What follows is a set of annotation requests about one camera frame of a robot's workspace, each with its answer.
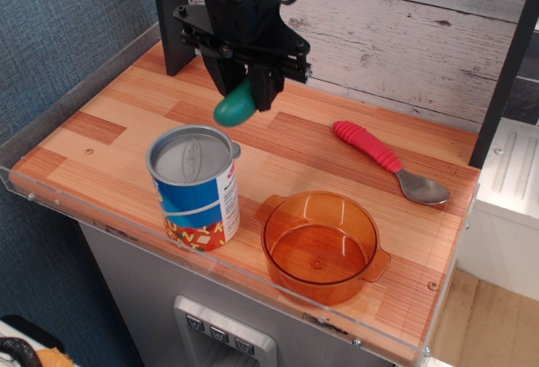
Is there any green toy cucumber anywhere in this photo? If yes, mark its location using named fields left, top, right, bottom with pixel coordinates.
left=214, top=77, right=258, bottom=127

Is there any orange transparent plastic bowl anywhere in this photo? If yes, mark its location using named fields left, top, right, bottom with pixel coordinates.
left=255, top=191, right=391, bottom=306

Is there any black vertical post right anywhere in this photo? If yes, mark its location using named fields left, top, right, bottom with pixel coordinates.
left=468, top=0, right=538, bottom=169

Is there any white toy sink unit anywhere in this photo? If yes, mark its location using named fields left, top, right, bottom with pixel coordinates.
left=456, top=119, right=538, bottom=301

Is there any blue soup can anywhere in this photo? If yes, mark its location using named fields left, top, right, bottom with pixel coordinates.
left=147, top=125, right=241, bottom=252

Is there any grey toy fridge cabinet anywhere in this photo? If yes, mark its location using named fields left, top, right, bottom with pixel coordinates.
left=81, top=224, right=390, bottom=366

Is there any orange plush object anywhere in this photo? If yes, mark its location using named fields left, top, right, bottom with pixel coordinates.
left=36, top=348, right=76, bottom=367

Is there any clear acrylic table guard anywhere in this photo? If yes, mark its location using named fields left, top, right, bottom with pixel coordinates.
left=2, top=27, right=479, bottom=366

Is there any red handled metal spoon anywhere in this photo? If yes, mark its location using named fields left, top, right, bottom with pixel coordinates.
left=333, top=120, right=451, bottom=205

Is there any black vertical post left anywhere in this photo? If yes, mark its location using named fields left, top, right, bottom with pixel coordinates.
left=155, top=0, right=195, bottom=77

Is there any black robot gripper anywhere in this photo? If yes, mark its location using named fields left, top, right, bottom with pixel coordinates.
left=174, top=0, right=311, bottom=112

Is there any black corrugated hose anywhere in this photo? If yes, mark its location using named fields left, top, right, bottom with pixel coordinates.
left=0, top=337, right=41, bottom=367

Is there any black vertical post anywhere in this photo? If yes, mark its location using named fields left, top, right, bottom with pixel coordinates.
left=468, top=0, right=538, bottom=169
left=155, top=0, right=195, bottom=77

